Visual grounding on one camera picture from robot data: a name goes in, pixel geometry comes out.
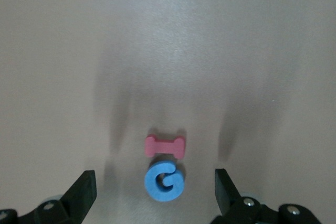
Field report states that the red foam letter I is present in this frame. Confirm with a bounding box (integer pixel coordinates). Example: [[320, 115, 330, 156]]
[[144, 134, 186, 161]]

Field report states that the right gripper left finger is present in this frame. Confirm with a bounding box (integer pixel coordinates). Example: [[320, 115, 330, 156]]
[[0, 170, 97, 224]]

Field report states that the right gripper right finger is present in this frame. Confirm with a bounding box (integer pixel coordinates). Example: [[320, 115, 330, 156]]
[[212, 168, 321, 224]]

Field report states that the brown table cover sheet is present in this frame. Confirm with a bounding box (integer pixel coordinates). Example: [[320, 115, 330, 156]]
[[0, 0, 336, 224]]

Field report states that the blue foam capital letter G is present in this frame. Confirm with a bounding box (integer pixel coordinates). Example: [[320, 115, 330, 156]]
[[144, 161, 185, 204]]

